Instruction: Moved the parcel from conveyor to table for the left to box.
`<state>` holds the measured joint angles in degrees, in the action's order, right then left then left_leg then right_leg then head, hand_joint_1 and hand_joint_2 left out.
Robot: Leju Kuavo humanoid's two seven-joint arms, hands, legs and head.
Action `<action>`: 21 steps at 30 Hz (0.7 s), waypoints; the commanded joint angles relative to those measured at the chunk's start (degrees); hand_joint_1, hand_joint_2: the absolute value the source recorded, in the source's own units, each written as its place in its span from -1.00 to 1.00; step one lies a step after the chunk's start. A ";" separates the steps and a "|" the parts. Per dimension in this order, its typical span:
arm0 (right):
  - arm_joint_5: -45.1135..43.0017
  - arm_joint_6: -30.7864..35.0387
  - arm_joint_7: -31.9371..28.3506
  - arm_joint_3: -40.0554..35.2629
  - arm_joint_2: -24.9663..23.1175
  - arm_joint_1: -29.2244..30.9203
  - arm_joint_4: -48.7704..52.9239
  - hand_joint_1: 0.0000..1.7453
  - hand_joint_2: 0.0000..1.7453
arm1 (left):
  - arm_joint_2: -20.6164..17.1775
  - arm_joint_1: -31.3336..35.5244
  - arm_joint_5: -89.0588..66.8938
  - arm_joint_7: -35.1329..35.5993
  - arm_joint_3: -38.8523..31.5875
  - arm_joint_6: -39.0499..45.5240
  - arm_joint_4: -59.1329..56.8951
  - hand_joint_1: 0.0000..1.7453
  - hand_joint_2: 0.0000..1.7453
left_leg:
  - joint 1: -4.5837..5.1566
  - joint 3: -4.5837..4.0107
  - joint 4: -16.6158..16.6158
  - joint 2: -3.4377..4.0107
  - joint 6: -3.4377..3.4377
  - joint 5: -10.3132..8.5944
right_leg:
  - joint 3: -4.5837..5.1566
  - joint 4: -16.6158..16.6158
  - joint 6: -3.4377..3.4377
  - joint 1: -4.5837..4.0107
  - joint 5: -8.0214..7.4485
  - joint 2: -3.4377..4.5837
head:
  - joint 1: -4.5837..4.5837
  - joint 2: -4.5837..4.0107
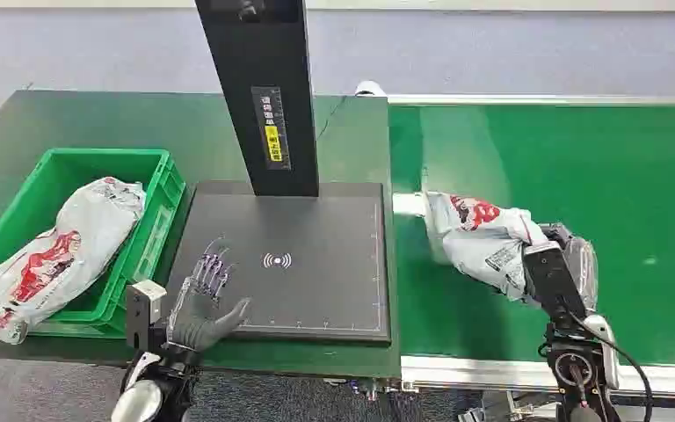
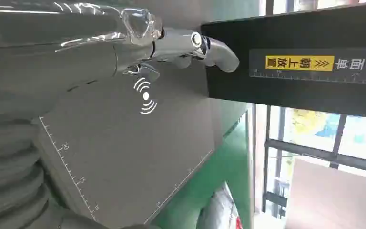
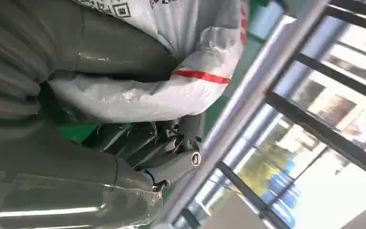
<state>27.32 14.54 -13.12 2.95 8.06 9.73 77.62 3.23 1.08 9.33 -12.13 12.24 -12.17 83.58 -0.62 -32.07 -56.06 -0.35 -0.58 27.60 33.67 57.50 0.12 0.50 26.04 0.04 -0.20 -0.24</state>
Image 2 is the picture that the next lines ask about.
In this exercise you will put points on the ribbed grey left arm sleeve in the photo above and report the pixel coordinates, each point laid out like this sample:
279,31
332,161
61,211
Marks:
9,177

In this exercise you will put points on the dark window frame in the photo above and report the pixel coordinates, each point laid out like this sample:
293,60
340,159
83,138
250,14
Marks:
322,155

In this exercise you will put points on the grey measuring board with ruler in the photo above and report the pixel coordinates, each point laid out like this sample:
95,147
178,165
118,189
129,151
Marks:
123,148

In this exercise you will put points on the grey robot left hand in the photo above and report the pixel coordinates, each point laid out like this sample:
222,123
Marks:
44,63

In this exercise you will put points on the yellow arrow sticker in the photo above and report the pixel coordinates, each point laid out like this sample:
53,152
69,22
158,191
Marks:
299,63

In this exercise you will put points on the black panel with ruler strip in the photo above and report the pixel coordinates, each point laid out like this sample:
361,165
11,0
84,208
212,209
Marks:
296,94

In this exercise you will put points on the white plastic parcel bag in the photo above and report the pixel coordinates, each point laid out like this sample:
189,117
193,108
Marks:
219,210

